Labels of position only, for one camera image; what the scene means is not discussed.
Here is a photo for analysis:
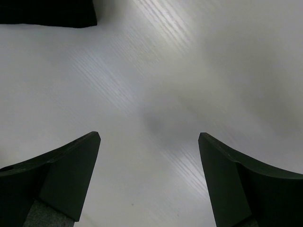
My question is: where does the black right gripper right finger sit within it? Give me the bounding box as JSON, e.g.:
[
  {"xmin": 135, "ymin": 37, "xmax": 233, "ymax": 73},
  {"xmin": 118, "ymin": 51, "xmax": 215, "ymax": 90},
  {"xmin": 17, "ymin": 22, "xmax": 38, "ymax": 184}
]
[{"xmin": 198, "ymin": 132, "xmax": 303, "ymax": 227}]

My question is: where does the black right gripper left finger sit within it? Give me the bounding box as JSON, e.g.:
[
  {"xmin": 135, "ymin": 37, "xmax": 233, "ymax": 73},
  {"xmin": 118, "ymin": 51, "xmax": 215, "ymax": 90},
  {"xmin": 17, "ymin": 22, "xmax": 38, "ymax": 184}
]
[{"xmin": 0, "ymin": 131, "xmax": 101, "ymax": 227}]

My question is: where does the black tank top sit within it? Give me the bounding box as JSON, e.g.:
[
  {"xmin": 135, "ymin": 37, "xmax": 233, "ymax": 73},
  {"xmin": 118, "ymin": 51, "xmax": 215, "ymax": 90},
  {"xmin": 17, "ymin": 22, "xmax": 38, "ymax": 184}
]
[{"xmin": 0, "ymin": 0, "xmax": 97, "ymax": 28}]

